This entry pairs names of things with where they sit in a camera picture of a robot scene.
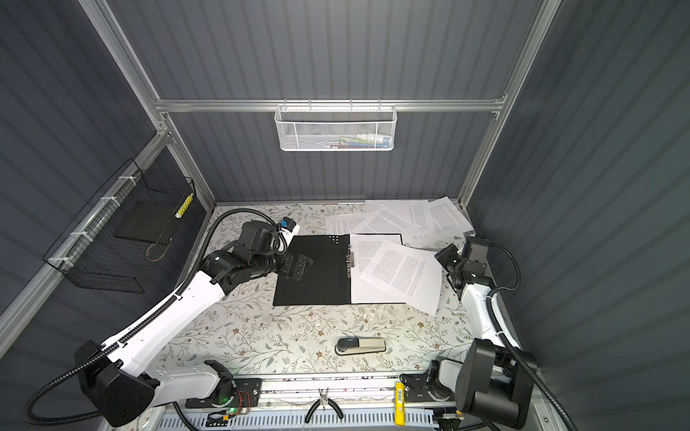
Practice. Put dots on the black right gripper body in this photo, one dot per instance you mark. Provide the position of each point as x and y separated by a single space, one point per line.
451 259

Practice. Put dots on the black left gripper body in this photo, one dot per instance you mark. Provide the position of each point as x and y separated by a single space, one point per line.
274 261

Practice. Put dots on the black file folder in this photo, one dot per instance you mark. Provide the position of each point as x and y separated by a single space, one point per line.
327 282

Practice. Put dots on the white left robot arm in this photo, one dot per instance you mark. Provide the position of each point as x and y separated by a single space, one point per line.
116 375

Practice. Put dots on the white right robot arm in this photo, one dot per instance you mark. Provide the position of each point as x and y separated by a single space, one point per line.
495 381

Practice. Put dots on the yellow marker in basket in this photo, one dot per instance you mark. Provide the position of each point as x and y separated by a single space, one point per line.
180 212

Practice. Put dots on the grey black stapler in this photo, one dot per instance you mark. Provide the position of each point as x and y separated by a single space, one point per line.
359 346

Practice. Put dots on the black pad in basket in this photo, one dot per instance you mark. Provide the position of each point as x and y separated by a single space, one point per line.
150 222

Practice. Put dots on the pens in white basket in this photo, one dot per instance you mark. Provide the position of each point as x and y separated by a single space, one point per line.
360 141

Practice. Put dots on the yellow utility knife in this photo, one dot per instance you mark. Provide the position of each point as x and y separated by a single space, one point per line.
399 416

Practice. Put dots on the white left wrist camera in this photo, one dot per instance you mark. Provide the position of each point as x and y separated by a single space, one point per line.
289 228

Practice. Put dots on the black wire basket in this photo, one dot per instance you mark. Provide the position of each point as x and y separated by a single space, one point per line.
121 244

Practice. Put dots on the white wire mesh basket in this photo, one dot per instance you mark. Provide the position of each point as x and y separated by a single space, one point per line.
302 130

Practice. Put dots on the black handled pliers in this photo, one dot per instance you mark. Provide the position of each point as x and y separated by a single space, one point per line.
323 402

